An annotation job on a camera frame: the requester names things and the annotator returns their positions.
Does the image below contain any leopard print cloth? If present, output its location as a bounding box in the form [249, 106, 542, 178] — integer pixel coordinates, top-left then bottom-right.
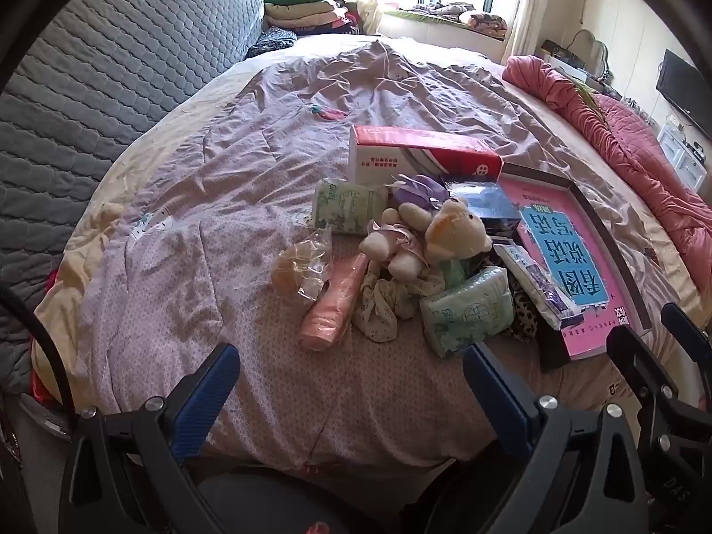
[467, 253, 540, 344]

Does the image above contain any pink book with blue panel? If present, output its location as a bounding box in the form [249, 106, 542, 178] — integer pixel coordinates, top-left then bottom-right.
[501, 175, 635, 360]

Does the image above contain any pink towel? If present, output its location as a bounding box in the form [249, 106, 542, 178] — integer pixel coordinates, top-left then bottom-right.
[299, 252, 372, 352]

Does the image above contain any pink quilt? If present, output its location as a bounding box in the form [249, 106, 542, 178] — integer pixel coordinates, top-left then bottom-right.
[503, 56, 712, 279]

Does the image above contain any stack of folded blankets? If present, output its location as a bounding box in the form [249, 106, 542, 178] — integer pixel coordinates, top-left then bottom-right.
[264, 0, 362, 37]

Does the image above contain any white drawer cabinet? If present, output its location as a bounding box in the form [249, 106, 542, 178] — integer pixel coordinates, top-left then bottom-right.
[656, 122, 710, 193]

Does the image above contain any white floral cloth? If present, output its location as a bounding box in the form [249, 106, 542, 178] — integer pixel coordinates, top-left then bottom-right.
[356, 264, 440, 344]

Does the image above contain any tan sponge in clear bag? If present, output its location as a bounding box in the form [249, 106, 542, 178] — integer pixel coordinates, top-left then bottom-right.
[271, 230, 336, 306]

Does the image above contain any cream curtain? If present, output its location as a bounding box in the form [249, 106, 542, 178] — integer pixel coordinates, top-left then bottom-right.
[506, 0, 551, 59]

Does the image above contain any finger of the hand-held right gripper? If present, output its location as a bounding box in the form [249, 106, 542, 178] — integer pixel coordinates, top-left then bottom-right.
[606, 325, 676, 401]
[662, 303, 712, 368]

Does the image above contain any dark-rimmed cardboard box tray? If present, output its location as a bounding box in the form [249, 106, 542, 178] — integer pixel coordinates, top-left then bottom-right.
[498, 162, 654, 373]

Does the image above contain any white wipes packet purple print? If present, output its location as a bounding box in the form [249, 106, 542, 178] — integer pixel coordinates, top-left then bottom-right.
[492, 242, 582, 329]

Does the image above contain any grey quilted headboard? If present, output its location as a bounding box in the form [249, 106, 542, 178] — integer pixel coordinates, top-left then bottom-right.
[0, 0, 268, 401]

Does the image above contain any black box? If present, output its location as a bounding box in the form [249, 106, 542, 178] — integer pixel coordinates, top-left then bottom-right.
[444, 177, 524, 235]

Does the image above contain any black cable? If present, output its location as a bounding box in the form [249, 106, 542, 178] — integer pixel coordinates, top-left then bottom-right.
[0, 286, 76, 440]

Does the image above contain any desk mirror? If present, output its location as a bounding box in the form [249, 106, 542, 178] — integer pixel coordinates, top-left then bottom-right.
[573, 30, 611, 77]

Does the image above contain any lilac patterned quilt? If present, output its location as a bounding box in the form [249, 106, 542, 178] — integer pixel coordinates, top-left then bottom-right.
[69, 36, 696, 468]

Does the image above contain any beige plush bear pink dress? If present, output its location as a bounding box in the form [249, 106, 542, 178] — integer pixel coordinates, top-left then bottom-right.
[359, 200, 432, 283]

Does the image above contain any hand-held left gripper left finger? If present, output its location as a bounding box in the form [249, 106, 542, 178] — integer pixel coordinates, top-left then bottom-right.
[58, 343, 241, 534]

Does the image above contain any window seat bedding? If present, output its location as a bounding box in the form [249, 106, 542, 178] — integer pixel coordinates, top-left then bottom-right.
[384, 3, 510, 40]

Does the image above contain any green cloth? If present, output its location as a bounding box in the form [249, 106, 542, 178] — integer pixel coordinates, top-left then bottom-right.
[573, 81, 607, 123]

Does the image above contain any green tissue pack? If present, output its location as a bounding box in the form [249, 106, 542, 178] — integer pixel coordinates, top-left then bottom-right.
[419, 266, 515, 358]
[313, 178, 388, 235]

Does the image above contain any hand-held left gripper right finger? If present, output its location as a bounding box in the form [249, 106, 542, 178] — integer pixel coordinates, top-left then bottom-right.
[439, 343, 651, 534]

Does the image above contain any red cloth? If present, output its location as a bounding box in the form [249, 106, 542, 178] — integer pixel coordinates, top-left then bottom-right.
[30, 272, 63, 408]

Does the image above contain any black television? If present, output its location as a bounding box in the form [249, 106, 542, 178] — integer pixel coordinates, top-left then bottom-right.
[656, 49, 712, 140]

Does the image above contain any red and white tissue box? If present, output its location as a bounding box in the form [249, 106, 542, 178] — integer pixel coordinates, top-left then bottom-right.
[348, 125, 504, 189]

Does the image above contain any cream bed sheet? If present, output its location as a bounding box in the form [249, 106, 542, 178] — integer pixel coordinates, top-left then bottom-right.
[30, 33, 712, 401]

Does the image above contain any dark patterned cloth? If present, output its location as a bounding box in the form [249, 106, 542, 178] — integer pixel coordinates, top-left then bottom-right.
[245, 25, 298, 59]

